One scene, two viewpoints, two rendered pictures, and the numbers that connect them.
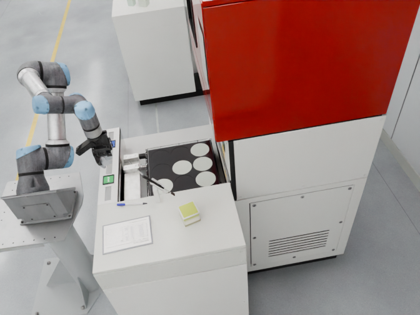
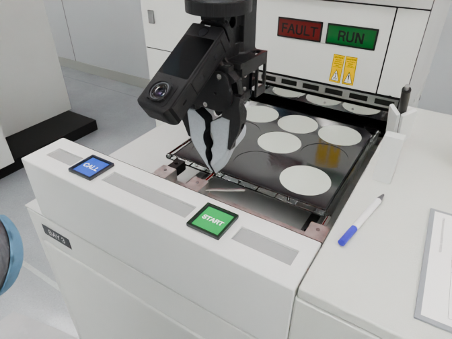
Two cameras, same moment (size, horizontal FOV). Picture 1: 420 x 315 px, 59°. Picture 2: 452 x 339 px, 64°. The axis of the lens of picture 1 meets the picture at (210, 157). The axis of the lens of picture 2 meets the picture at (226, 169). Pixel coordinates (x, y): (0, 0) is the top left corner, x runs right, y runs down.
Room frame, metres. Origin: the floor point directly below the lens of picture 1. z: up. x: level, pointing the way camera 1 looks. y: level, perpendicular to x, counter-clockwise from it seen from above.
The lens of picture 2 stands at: (1.02, 0.82, 1.33)
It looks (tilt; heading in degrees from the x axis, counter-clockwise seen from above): 34 degrees down; 306
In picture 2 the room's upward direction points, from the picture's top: straight up
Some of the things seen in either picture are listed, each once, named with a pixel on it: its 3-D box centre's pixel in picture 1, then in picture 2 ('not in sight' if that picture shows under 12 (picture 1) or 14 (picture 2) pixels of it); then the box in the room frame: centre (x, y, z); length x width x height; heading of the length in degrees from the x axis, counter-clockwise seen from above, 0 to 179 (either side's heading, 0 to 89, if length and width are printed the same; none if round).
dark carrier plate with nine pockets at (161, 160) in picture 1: (182, 167); (279, 142); (1.36, 0.15, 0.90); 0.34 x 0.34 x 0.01; 4
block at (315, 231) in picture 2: not in sight; (311, 245); (1.16, 0.40, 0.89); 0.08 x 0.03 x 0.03; 94
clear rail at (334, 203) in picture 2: not in sight; (356, 167); (1.18, 0.14, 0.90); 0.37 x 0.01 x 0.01; 94
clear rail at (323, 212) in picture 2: (147, 173); (239, 181); (1.34, 0.33, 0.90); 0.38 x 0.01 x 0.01; 4
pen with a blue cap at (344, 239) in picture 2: (132, 204); (364, 216); (1.09, 0.38, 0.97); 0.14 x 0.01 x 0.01; 84
